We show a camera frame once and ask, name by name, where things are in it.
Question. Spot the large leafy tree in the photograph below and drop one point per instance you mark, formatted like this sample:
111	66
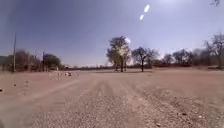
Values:
118	51

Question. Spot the dark bare tree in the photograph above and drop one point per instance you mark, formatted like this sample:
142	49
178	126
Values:
142	56

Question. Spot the pale stones on ground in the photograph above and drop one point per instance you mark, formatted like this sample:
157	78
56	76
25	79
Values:
67	74

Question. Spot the dark green bushy tree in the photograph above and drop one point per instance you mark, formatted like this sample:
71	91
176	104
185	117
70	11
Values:
51	60

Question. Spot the row of trees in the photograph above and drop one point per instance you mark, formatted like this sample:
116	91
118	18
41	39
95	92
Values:
196	55

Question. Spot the tall thin pole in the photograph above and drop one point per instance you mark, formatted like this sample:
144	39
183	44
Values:
14	53

